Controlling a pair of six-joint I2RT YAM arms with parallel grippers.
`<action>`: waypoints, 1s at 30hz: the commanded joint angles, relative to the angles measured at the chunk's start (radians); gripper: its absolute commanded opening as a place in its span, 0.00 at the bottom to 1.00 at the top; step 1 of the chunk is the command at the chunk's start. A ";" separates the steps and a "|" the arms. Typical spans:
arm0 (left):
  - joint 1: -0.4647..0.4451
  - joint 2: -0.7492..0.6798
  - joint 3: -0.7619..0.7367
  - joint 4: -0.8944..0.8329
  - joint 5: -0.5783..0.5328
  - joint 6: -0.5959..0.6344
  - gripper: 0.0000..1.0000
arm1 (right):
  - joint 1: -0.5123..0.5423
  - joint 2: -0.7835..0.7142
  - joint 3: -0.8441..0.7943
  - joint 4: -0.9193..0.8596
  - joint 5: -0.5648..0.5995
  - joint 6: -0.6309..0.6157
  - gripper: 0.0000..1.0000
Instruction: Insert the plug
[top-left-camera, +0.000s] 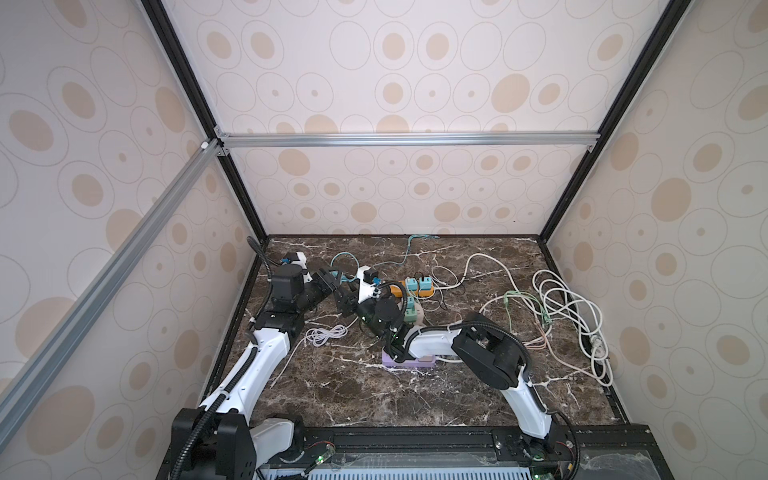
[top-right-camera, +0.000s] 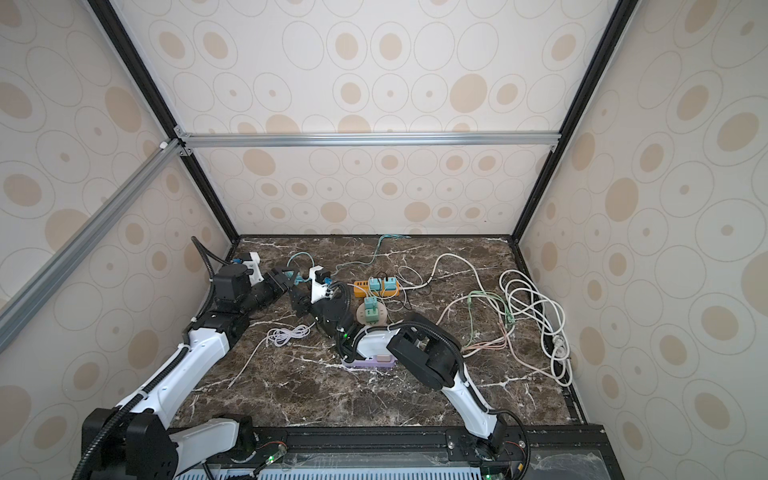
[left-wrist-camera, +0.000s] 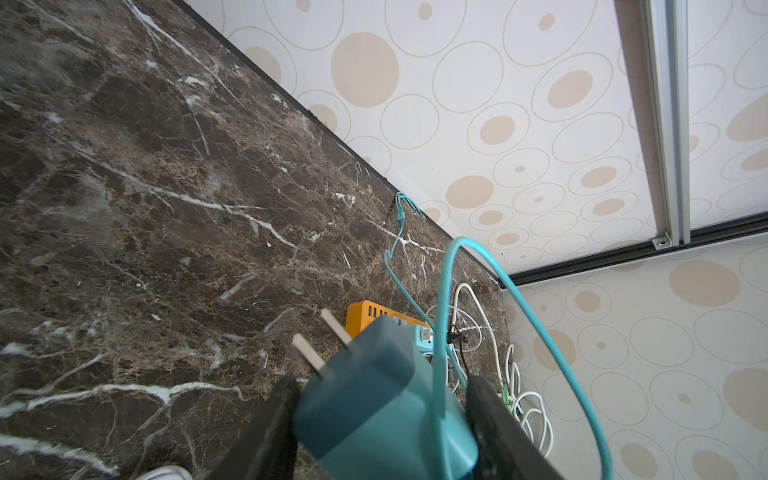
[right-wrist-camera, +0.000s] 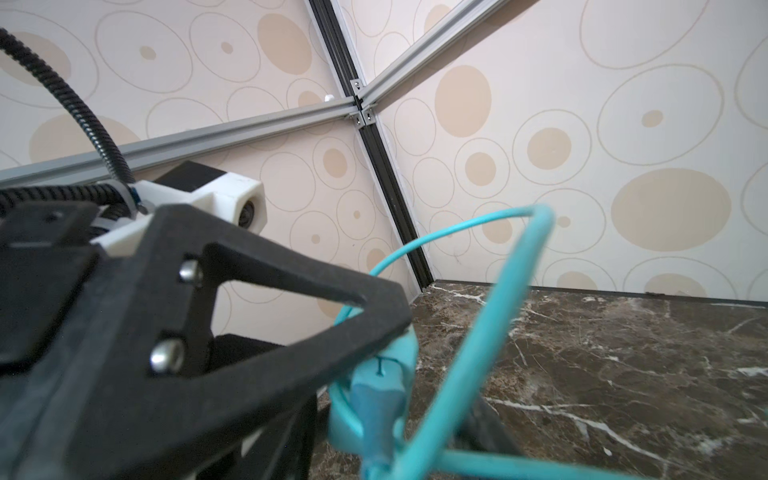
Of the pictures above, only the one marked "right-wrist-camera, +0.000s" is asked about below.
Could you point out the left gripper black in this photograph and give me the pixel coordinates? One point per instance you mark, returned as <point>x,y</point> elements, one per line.
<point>77,337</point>

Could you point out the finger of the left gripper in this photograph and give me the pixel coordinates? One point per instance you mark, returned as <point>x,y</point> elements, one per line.
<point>209,392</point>

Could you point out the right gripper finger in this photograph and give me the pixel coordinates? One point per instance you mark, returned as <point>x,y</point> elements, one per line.
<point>483,431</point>

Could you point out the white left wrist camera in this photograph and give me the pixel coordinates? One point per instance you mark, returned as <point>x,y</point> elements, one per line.
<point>234,198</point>

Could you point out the left aluminium rail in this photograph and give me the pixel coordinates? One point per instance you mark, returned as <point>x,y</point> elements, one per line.
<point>88,167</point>

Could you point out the aluminium rail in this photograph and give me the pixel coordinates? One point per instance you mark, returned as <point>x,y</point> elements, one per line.
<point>88,167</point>
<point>458,22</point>

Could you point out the back aluminium rail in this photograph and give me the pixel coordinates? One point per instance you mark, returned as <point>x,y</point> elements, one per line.
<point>458,22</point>

